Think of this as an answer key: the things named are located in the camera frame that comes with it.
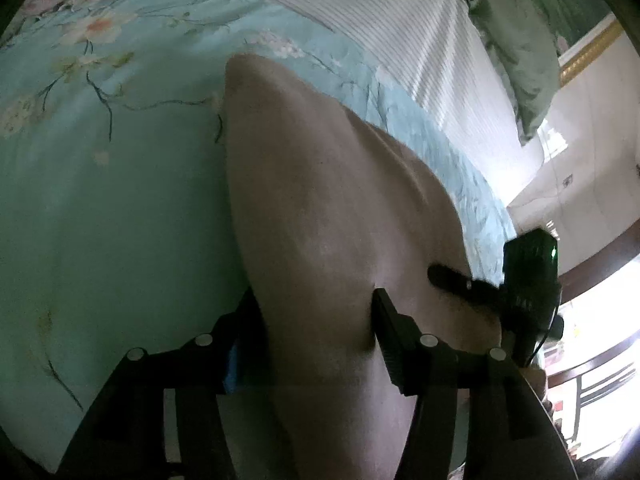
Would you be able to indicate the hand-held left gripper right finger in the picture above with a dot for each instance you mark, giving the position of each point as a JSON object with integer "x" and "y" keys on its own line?
{"x": 395, "y": 350}

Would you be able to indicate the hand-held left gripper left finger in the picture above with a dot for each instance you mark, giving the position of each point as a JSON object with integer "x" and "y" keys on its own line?
{"x": 232, "y": 370}

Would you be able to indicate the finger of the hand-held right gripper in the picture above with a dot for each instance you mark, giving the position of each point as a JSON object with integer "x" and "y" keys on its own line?
{"x": 465, "y": 285}

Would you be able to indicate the grey t-shirt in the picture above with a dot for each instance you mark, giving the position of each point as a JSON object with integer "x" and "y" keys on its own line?
{"x": 325, "y": 210}

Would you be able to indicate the black metal railing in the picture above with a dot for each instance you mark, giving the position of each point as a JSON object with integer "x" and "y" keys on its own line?
{"x": 585, "y": 385}

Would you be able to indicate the light blue floral blanket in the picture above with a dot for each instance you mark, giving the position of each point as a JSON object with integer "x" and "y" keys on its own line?
{"x": 100, "y": 210}

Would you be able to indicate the green pillow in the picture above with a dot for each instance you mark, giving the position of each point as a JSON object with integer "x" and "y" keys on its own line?
{"x": 515, "y": 35}

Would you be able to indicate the white striped pillow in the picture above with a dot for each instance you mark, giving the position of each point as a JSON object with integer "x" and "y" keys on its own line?
{"x": 400, "y": 35}

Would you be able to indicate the dark wooden rail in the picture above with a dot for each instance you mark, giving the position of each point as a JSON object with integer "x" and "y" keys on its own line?
{"x": 600, "y": 270}

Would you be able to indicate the gold picture frame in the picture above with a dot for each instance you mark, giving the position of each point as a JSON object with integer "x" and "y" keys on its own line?
{"x": 590, "y": 52}

